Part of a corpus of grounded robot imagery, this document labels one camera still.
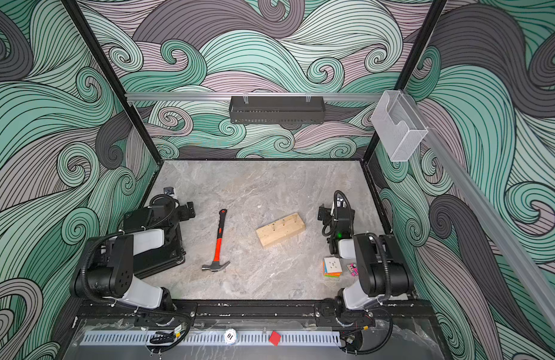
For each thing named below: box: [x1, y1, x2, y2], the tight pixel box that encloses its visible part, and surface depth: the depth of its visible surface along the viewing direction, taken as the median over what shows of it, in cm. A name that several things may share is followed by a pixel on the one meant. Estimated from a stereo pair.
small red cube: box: [268, 330, 282, 347], surface depth 70 cm
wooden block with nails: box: [255, 212, 306, 249], surface depth 92 cm
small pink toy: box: [345, 263, 360, 276], surface depth 83 cm
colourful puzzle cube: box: [322, 256, 343, 279], surface depth 81 cm
